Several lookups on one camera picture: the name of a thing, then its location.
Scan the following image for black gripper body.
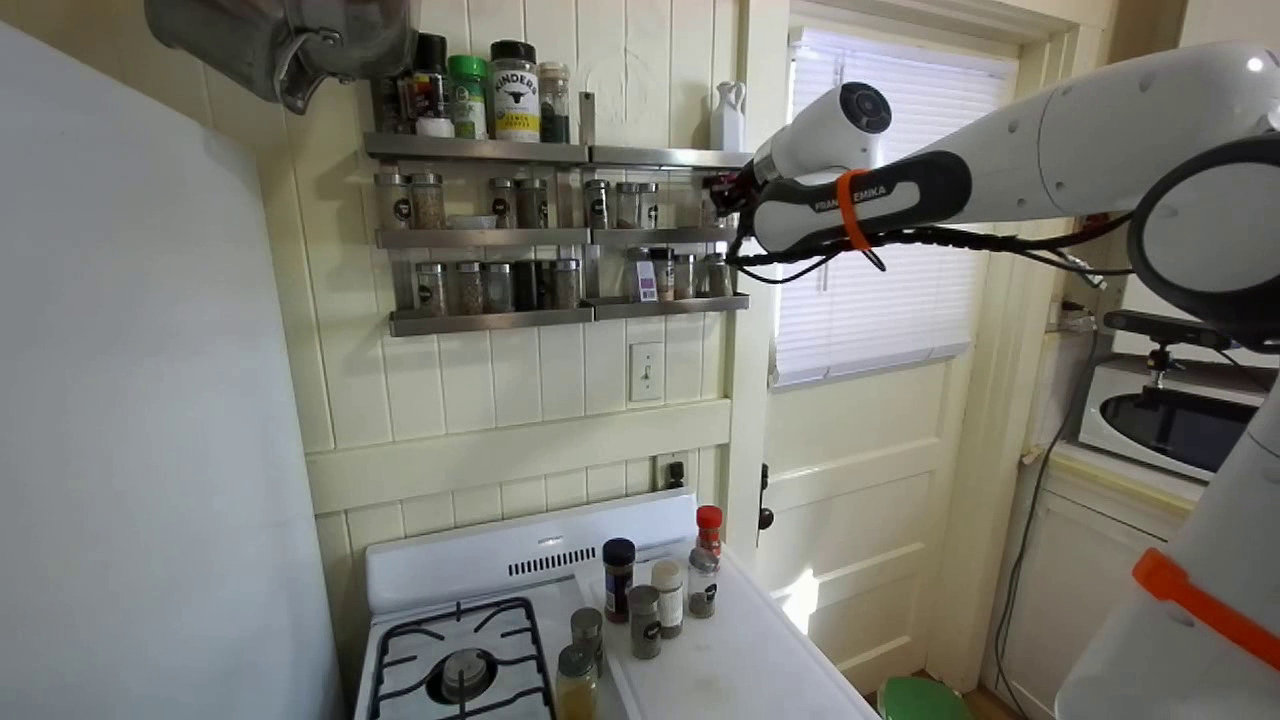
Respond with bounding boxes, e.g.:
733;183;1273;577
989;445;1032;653
717;157;771;225

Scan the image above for glass spice jar steel lid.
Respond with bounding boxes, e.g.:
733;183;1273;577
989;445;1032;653
442;258;482;315
408;258;451;315
408;170;447;234
377;170;410;234
542;251;589;314
516;173;555;234
482;173;521;234
478;258;516;315
578;176;617;234
696;243;735;299

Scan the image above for small dark jar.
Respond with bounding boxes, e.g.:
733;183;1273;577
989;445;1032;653
537;59;576;147

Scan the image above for dark glass spice jar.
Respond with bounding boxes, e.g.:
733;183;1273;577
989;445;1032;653
513;258;546;315

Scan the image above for large jar black lid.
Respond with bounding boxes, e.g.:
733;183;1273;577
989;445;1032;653
482;36;546;147

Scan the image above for red lid spice jar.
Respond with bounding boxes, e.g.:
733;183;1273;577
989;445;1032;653
685;499;726;623

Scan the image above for dark spice jar black lid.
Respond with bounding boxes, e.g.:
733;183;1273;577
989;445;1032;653
599;533;639;627

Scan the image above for white label spice jar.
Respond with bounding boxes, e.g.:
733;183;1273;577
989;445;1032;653
649;557;686;640

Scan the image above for grey spice jar steel lid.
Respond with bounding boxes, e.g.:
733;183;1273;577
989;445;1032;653
622;581;662;666

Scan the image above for grey lying spice jar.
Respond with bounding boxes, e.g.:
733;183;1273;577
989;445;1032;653
567;606;609;671

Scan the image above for yellow spice jar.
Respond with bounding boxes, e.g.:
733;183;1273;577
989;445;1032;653
553;640;609;720

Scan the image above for white shaker bottle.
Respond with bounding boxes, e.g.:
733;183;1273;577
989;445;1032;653
707;75;751;157

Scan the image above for white window blinds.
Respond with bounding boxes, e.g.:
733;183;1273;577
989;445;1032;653
771;28;1024;391

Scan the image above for green lid bottle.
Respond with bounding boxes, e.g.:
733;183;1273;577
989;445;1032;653
442;53;492;143

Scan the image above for black door latch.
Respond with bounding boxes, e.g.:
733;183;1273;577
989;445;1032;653
751;459;781;537

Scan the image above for dark sauce bottle black cap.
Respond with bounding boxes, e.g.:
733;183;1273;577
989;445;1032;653
397;33;451;139

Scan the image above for white panelled door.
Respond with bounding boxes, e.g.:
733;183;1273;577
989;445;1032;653
759;15;1032;697

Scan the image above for white gas stove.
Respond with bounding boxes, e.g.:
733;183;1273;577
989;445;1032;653
347;488;878;720

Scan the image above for black pan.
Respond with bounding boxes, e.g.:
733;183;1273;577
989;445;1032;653
1099;310;1277;359

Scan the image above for grey cloth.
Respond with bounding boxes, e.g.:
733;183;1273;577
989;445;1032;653
139;0;419;116

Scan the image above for black stove grate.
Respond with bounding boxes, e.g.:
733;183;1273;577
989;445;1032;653
363;593;560;720

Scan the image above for white microwave oven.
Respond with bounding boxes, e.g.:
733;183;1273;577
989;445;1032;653
1072;348;1273;488

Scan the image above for white base cabinet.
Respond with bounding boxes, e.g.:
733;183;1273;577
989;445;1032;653
996;445;1213;720

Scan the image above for green round bin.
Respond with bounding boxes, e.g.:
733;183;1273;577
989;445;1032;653
873;671;975;720

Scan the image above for round black stove burner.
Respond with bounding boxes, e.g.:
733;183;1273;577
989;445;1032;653
424;648;502;708

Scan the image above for white refrigerator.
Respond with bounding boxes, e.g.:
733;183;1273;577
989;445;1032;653
0;15;344;720

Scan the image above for orange strap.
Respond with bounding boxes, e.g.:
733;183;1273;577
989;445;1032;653
833;165;875;258
1130;545;1280;671

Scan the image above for white wall switch plate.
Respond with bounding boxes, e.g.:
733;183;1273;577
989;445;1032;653
626;341;668;410

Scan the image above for steel wall spice rack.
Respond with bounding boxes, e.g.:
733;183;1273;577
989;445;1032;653
358;127;754;341

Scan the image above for black cable bundle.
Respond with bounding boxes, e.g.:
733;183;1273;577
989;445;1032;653
723;216;1135;294

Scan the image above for grey power cord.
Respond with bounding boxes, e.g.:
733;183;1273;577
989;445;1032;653
992;434;1072;676

